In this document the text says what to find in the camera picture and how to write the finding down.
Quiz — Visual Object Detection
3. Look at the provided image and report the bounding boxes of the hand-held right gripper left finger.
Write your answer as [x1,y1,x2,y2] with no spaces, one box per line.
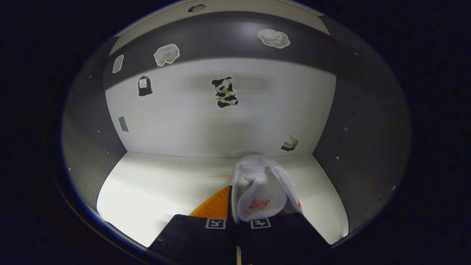
[147,186,237,265]

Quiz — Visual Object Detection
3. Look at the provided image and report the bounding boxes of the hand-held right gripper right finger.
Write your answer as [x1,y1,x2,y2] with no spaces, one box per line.
[237,201,332,265]

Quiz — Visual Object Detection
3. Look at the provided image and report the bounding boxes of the white grey shoe cabinet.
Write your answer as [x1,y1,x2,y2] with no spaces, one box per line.
[61,0,411,254]

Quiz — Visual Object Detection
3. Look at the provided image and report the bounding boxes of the white canvas shoe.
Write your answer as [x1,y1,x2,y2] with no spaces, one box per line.
[231,154,303,223]

